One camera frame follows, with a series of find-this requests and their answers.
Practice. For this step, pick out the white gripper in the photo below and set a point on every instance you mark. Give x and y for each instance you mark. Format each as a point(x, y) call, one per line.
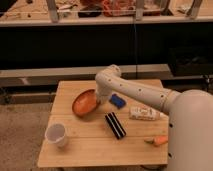
point(101, 99)

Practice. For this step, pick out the orange ceramic bowl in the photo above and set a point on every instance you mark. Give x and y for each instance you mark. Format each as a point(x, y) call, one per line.
point(85, 103)

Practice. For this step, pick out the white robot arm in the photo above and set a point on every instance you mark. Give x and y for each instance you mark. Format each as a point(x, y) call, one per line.
point(190, 128)

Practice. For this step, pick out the blue sponge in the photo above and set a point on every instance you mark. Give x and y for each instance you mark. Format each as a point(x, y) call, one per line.
point(117, 101)

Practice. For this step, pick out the black striped rectangular box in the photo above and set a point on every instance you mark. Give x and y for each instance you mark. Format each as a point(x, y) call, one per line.
point(115, 125)

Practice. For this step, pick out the wooden table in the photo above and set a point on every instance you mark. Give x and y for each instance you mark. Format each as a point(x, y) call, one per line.
point(91, 141)

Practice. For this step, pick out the white plastic cup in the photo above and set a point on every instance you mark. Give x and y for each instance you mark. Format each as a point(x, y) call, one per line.
point(56, 135)

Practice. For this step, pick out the orange carrot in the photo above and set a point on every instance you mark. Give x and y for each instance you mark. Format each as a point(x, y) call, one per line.
point(157, 140)

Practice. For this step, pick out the long background shelf bench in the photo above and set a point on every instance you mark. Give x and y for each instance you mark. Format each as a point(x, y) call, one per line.
point(51, 76)

